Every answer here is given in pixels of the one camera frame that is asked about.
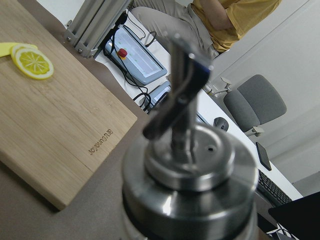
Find glass sauce bottle metal spout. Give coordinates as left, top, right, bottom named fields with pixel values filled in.
left=119, top=34, right=259, bottom=240

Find blue teach pendant right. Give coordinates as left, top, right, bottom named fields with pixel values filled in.
left=148, top=81, right=208, bottom=126

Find blue teach pendant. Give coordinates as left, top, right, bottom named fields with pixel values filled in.
left=105, top=25, right=168, bottom=86
left=148, top=81, right=208, bottom=126

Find black computer mouse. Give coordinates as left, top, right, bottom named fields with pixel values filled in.
left=213, top=117, right=229, bottom=132

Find blue teach pendant left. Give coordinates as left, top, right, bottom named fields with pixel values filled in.
left=105, top=25, right=168, bottom=86

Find grey office chair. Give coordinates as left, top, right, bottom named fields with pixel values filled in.
left=223, top=74, right=287, bottom=137

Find wooden cutting board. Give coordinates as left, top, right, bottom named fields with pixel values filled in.
left=0, top=0, right=137, bottom=210

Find black smartphone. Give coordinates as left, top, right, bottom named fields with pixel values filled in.
left=255, top=142, right=272, bottom=171

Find person in yellow shirt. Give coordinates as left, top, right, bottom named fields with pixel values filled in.
left=128, top=0, right=281, bottom=58

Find black keyboard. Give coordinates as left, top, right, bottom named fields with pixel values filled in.
left=257, top=169, right=293, bottom=207

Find lemon slice right front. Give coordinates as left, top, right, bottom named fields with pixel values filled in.
left=14, top=48, right=54, bottom=80

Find lemon slice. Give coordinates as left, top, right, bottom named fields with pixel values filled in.
left=14, top=48, right=54, bottom=80
left=10, top=43, right=38, bottom=66

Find lemon slice right back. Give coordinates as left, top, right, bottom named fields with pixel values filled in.
left=10, top=43, right=38, bottom=66

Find yellow plastic knife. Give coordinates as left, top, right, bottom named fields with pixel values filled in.
left=0, top=42, right=18, bottom=57

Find black monitor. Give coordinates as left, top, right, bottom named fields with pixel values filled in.
left=268, top=192, right=320, bottom=240

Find aluminium frame post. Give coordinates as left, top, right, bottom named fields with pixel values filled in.
left=64, top=0, right=130, bottom=58

